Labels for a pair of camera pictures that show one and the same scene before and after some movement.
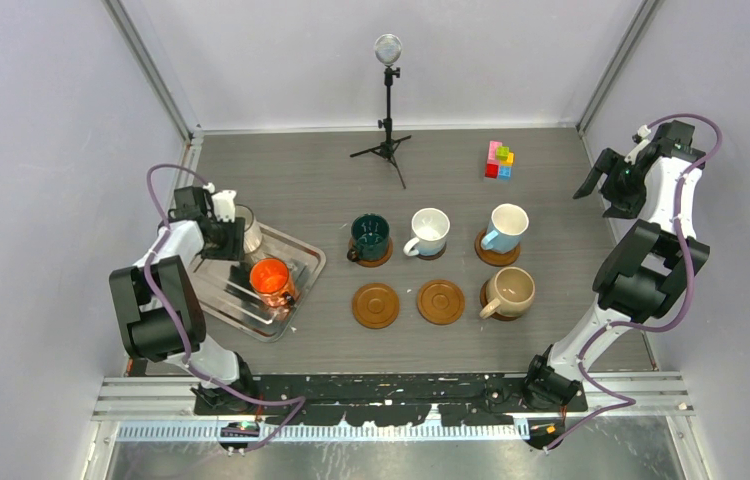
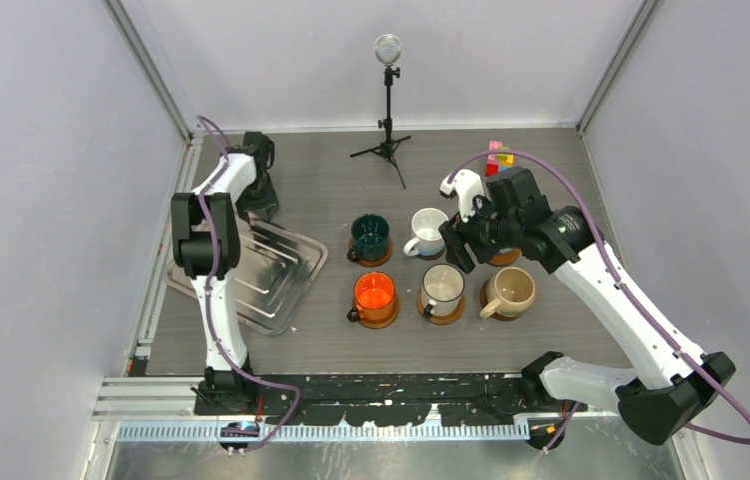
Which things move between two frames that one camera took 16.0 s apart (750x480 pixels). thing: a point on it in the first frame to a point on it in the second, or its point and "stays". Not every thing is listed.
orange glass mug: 270,280 to 375,300
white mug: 429,230 stays
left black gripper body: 226,243 to 258,198
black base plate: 391,399 stays
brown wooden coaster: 373,263 stays
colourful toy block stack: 500,161 stays
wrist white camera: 641,138 to 468,184
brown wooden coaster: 483,297 stays
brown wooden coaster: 491,257 stays
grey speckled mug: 252,234 to 442,290
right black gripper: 629,207 to 454,240
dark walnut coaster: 435,255 stays
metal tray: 224,285 stays
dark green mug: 370,238 stays
